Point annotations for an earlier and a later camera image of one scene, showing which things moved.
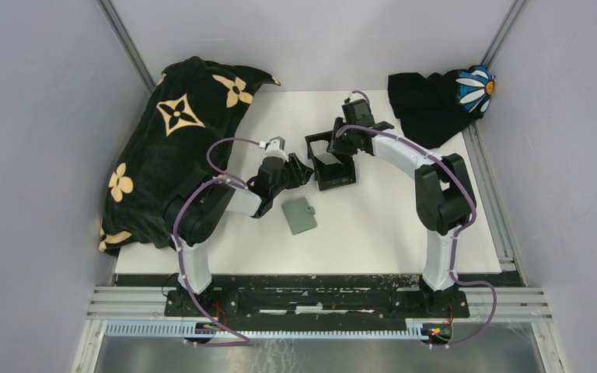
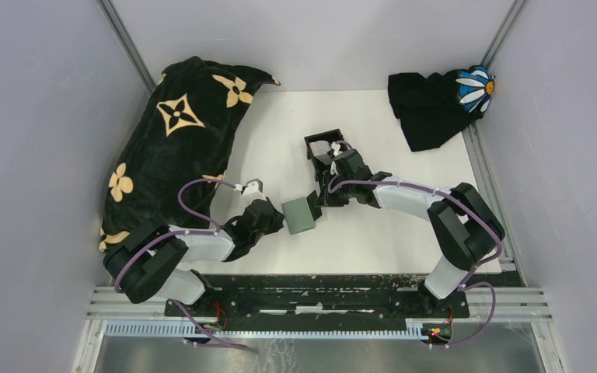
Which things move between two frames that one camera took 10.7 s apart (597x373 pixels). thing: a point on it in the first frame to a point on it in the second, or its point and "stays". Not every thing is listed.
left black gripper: (301, 173) to (277, 217)
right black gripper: (333, 145) to (333, 201)
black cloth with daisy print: (434, 109) stays
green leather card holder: (299, 215) stays
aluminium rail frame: (527, 304) stays
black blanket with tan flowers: (183, 135) stays
